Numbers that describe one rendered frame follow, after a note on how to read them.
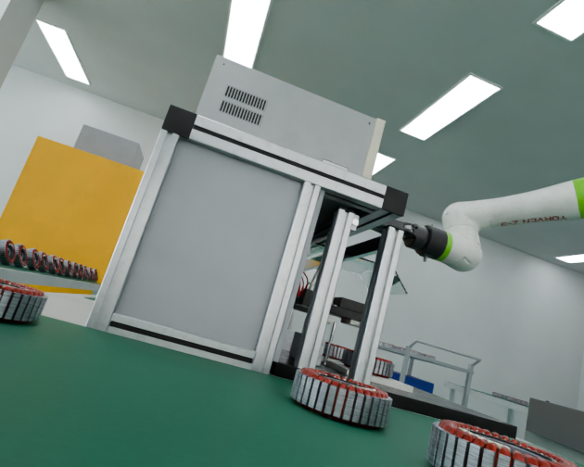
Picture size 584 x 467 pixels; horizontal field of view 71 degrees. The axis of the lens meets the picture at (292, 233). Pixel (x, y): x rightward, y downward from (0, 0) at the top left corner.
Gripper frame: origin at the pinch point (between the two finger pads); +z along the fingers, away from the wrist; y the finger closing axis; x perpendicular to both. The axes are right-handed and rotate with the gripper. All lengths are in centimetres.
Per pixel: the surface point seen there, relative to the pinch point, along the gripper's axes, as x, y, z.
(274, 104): 7.5, -28.2, 34.5
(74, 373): -44, -72, 45
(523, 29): 212, 111, -125
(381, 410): -41, -66, 16
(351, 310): -28.5, -23.3, 5.0
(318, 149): 1.5, -28.3, 22.9
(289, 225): -19, -41, 27
